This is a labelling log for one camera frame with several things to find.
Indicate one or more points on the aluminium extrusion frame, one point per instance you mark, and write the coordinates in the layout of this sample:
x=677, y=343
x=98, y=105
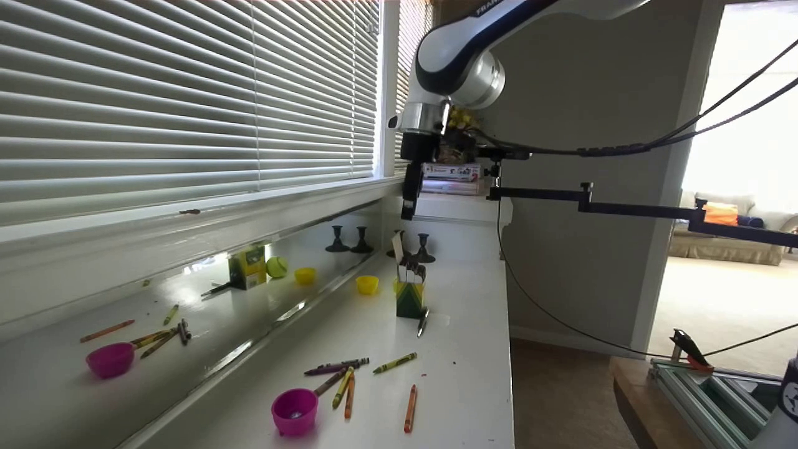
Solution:
x=707, y=408

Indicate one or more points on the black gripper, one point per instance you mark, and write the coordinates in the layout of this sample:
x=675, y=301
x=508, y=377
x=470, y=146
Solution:
x=414, y=151

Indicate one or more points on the black red clamp tool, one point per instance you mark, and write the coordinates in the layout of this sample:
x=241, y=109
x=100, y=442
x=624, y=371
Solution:
x=689, y=351

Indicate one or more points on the long orange crayon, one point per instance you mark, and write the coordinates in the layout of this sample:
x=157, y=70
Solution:
x=349, y=403

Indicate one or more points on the beige couch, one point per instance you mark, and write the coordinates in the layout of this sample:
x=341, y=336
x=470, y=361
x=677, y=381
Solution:
x=724, y=246

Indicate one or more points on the yellow crayon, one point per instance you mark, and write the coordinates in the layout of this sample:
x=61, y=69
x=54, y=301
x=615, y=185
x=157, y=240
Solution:
x=341, y=393

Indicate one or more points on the short orange crayon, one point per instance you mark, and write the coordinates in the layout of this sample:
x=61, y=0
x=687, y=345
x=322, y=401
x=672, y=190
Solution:
x=411, y=411

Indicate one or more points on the wide white window blinds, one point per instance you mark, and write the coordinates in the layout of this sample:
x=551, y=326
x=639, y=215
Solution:
x=166, y=100

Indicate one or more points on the yellow-green crayon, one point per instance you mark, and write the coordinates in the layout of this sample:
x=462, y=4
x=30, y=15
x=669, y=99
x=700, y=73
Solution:
x=394, y=363

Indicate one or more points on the black candlestick stand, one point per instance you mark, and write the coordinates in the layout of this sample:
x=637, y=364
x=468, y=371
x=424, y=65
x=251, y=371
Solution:
x=424, y=252

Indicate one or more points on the narrow white window blinds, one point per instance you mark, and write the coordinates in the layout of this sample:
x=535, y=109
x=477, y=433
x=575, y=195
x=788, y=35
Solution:
x=404, y=50

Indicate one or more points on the yellow green crayon box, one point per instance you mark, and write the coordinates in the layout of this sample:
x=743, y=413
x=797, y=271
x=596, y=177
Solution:
x=411, y=301

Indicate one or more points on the brown crayon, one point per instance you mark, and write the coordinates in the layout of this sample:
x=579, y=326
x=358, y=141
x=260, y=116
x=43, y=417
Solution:
x=328, y=384

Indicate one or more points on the dark purple crayon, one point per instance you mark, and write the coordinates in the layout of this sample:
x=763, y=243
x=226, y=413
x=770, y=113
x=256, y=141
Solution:
x=321, y=371

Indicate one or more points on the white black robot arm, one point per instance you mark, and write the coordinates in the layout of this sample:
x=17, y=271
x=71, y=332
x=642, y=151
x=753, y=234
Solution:
x=457, y=50

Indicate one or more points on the silver black pen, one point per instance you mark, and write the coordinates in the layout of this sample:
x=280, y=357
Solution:
x=423, y=323

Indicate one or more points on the black camera boom bar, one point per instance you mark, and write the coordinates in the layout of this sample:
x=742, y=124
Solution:
x=639, y=207

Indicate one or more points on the orange block on boom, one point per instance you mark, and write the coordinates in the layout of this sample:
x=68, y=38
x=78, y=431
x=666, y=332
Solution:
x=722, y=215

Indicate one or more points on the yellow plastic cup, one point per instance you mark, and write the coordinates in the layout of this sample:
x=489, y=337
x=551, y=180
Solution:
x=368, y=288

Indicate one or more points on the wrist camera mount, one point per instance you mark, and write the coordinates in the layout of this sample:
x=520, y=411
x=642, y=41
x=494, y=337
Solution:
x=460, y=146

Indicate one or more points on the black white striped crayon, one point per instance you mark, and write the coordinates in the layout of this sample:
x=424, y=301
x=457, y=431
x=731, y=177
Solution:
x=358, y=363

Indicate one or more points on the pink plastic cup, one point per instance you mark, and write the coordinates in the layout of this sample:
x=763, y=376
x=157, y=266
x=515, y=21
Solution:
x=295, y=416

